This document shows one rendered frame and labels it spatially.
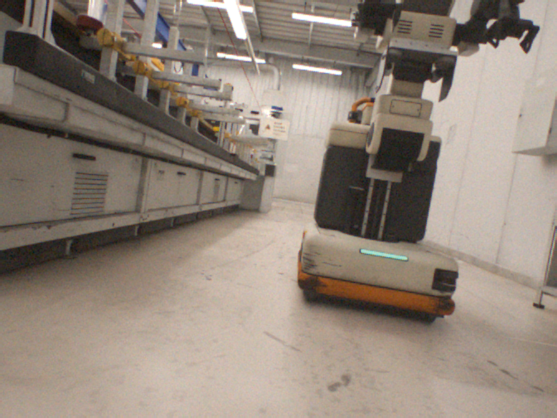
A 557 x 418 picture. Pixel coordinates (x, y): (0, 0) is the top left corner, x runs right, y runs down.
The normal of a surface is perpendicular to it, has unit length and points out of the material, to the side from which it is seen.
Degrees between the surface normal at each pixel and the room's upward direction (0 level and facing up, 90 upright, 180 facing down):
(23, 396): 0
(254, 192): 90
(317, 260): 90
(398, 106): 98
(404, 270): 90
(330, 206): 90
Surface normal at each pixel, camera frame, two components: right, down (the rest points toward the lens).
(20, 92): 0.99, 0.16
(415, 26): -0.08, 0.18
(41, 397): 0.16, -0.99
